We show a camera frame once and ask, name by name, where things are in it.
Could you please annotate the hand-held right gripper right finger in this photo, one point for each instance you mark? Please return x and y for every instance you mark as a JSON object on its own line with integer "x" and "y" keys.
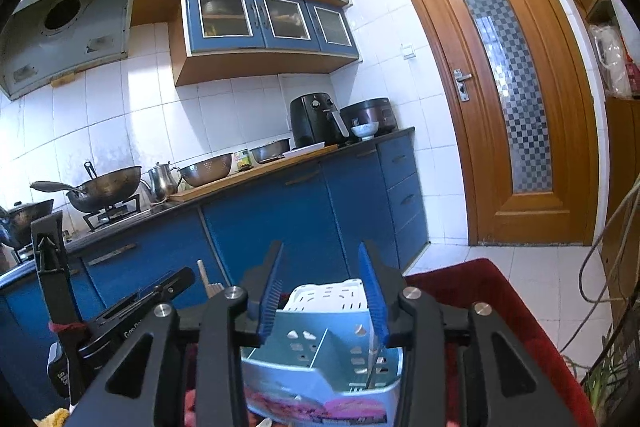
{"x": 374, "y": 302}

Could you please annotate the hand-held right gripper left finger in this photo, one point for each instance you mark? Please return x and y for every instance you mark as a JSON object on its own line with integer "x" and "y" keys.
{"x": 270, "y": 297}

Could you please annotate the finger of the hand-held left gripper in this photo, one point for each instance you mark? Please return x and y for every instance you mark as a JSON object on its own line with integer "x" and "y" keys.
{"x": 145, "y": 304}
{"x": 50, "y": 267}

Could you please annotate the light blue utensil box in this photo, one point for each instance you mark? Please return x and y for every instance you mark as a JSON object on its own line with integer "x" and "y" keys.
{"x": 310, "y": 367}

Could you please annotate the yellow cloth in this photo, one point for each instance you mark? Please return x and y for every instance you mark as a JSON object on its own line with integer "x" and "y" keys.
{"x": 55, "y": 418}

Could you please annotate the black pan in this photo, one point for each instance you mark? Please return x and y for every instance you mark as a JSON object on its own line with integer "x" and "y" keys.
{"x": 25, "y": 217}

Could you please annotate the gas stove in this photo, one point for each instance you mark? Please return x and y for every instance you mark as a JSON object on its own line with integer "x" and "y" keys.
{"x": 112, "y": 214}

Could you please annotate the blue base cabinets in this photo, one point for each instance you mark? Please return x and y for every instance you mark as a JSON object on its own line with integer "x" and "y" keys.
{"x": 300, "y": 217}

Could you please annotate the dark steel wok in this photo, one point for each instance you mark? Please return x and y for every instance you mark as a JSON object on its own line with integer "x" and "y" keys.
{"x": 107, "y": 189}

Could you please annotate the wooden cutting board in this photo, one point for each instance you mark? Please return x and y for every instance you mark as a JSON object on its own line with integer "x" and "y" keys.
{"x": 240, "y": 177}

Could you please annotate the steel kettle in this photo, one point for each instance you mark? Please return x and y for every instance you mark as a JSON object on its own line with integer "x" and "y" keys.
{"x": 161, "y": 181}

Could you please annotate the red printed blanket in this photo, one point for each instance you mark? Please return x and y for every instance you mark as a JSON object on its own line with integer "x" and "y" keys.
{"x": 500, "y": 307}

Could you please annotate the green jar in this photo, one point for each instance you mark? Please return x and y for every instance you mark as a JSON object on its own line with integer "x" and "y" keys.
{"x": 243, "y": 160}

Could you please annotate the steel colander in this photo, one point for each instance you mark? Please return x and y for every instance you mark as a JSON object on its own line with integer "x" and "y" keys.
{"x": 206, "y": 171}

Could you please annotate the steel basin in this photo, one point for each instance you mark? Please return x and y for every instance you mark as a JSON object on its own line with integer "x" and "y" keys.
{"x": 270, "y": 151}

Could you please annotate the white plate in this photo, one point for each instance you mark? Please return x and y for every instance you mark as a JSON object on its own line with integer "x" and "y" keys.
{"x": 305, "y": 150}

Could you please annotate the white bowl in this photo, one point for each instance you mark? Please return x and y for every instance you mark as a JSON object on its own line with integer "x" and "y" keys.
{"x": 364, "y": 129}

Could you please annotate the black air fryer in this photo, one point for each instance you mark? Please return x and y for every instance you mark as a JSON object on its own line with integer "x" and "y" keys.
{"x": 312, "y": 119}

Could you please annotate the dark rice cooker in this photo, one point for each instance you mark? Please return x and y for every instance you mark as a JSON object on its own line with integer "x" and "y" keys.
{"x": 372, "y": 111}

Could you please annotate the grey range hood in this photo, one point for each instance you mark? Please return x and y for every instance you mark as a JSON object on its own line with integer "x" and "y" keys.
{"x": 70, "y": 32}

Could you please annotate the green leaves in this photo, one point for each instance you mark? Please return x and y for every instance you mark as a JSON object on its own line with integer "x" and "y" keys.
{"x": 600, "y": 382}

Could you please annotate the wooden door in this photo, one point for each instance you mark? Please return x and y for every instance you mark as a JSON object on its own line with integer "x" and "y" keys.
{"x": 440, "y": 57}

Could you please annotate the white plastic bag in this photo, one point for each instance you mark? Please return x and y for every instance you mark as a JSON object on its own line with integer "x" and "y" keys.
{"x": 607, "y": 57}

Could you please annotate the glass-door wall cabinet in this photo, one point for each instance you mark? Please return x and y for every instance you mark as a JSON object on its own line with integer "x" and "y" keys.
{"x": 270, "y": 52}

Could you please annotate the white light switch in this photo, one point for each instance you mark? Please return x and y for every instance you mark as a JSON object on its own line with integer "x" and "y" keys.
{"x": 409, "y": 51}

